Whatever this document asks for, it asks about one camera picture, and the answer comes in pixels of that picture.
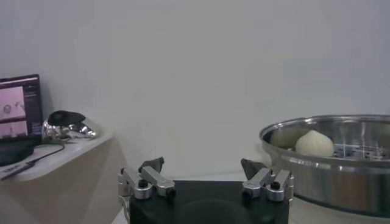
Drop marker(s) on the white side table with device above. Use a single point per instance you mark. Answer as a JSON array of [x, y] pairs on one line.
[[61, 188]]

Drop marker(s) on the white steamed baozi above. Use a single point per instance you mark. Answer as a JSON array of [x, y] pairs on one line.
[[314, 146]]

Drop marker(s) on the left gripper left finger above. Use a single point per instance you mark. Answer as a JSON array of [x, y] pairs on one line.
[[158, 182]]

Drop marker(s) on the white work table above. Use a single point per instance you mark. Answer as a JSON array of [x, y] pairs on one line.
[[119, 219]]

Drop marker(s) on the chrome and black device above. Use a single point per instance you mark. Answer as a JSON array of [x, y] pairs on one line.
[[67, 118]]

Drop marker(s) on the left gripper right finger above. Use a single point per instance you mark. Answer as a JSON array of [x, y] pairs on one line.
[[259, 182]]

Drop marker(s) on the perforated steel steamer basket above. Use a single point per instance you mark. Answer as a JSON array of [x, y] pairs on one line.
[[335, 182]]

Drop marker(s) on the black laptop with purple screen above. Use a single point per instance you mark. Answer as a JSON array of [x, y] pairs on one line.
[[18, 106]]

